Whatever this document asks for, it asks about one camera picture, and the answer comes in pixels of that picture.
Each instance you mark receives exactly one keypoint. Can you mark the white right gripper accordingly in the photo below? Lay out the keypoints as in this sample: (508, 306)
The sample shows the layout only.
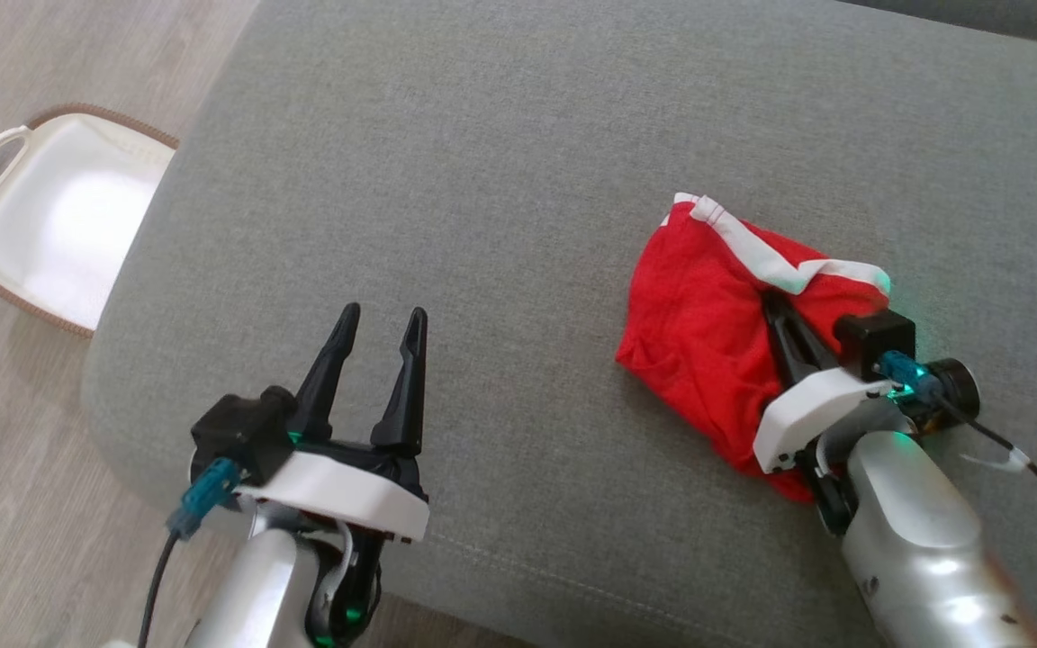
(816, 414)

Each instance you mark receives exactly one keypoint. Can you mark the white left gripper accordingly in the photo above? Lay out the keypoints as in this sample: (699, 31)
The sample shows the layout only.
(338, 490)

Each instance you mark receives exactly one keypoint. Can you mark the red shorts with white stripes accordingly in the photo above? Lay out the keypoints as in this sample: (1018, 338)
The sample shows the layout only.
(707, 342)

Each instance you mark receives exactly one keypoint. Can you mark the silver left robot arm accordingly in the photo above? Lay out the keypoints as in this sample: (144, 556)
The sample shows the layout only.
(257, 594)

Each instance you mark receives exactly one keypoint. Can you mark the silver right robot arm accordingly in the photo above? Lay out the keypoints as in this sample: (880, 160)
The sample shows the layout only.
(924, 549)

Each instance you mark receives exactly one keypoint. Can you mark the grey sofa seat cushion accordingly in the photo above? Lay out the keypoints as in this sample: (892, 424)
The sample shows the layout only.
(518, 180)

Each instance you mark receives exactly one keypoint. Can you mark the white laundry basket brown rim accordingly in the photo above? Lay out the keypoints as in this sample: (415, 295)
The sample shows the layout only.
(59, 225)

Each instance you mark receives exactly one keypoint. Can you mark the grey sofa back cushion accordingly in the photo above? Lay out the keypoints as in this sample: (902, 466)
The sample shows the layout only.
(1005, 16)

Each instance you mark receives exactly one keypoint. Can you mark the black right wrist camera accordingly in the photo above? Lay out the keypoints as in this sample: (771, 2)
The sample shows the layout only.
(874, 342)

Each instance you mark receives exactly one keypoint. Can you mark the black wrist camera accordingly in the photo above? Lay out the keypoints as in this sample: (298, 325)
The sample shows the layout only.
(244, 432)
(874, 342)

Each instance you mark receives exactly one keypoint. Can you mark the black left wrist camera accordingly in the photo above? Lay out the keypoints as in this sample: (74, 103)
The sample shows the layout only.
(244, 432)

